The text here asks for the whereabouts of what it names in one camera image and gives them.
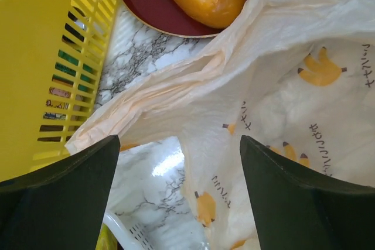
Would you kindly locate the yellow plastic shopping basket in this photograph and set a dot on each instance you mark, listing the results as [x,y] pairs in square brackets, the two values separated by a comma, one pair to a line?
[48,43]

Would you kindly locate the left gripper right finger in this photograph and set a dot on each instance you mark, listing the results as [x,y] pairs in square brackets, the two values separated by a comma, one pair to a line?
[295,207]

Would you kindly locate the peach plastic grocery bag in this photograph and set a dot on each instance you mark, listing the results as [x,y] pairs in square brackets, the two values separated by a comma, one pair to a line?
[295,75]

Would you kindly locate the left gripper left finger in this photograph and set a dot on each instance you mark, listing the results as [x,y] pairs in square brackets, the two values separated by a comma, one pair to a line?
[62,205]

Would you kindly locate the white plastic fruit basket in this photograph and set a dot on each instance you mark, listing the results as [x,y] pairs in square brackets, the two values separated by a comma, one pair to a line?
[129,232]

